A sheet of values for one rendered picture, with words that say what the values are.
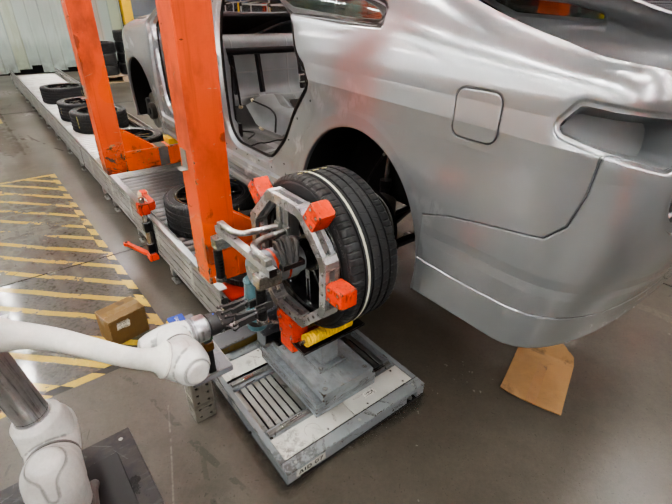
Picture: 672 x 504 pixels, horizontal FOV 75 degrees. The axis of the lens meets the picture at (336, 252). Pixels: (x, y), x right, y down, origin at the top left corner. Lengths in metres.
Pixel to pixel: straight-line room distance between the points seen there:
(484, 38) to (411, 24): 0.29
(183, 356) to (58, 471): 0.53
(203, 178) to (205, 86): 0.38
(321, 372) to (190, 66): 1.44
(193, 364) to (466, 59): 1.17
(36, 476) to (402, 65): 1.67
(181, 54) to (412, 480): 1.96
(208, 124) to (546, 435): 2.09
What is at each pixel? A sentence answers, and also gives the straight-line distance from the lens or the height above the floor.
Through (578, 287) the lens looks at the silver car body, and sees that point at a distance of 1.47.
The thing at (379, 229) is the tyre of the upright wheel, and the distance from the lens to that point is 1.62.
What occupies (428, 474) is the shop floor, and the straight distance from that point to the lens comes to 2.14.
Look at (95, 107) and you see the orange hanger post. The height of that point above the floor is 1.04.
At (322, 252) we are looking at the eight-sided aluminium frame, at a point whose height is 1.00.
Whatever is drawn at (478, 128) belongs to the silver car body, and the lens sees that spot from 1.44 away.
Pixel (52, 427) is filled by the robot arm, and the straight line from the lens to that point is 1.73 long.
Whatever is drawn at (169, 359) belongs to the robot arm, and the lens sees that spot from 1.28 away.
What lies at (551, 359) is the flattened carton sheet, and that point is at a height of 0.01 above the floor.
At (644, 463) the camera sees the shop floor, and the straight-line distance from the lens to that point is 2.56.
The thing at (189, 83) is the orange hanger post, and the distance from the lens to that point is 1.93.
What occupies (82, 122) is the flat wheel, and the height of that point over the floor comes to 0.41.
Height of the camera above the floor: 1.75
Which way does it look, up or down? 30 degrees down
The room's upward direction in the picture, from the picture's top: 1 degrees clockwise
